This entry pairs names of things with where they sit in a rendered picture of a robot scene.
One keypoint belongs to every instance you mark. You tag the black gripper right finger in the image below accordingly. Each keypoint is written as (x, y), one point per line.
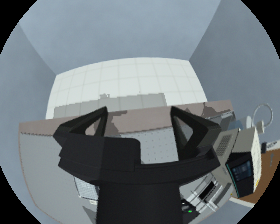
(204, 132)

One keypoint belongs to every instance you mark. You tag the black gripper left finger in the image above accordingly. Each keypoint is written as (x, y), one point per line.
(80, 124)

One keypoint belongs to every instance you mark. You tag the white multi-well plate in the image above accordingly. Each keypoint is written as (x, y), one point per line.
(83, 190)

